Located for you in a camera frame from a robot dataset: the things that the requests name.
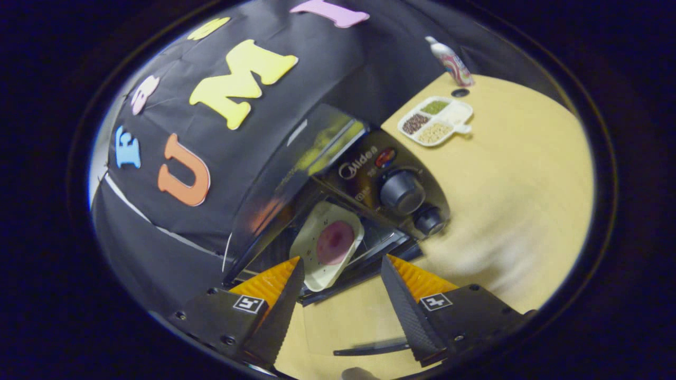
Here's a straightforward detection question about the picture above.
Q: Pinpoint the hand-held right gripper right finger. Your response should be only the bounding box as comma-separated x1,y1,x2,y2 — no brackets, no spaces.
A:
380,254,537,368

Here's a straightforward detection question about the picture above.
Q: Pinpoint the heap of yellow soybeans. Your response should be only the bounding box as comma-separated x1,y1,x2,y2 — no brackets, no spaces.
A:
417,122,453,144

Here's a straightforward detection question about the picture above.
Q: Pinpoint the black electric oven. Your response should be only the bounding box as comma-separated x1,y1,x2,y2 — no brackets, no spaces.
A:
222,103,452,357

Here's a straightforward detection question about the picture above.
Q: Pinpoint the white divided tray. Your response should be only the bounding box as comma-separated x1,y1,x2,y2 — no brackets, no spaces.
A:
397,96,474,147

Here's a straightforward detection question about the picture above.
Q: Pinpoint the pink ham slice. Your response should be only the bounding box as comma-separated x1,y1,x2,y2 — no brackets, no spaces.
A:
316,221,355,266

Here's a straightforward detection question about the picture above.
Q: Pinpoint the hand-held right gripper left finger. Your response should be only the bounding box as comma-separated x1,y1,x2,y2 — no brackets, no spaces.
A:
168,256,305,370

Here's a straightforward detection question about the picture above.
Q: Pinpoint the heap of red beans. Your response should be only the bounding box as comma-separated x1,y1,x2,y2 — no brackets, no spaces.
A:
402,113,430,134

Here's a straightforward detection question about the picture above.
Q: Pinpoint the pink label drink bottle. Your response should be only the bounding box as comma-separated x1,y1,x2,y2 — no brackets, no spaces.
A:
425,36,475,88

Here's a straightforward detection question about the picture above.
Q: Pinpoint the white square plate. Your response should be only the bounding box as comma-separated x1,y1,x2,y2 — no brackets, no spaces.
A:
289,201,365,292

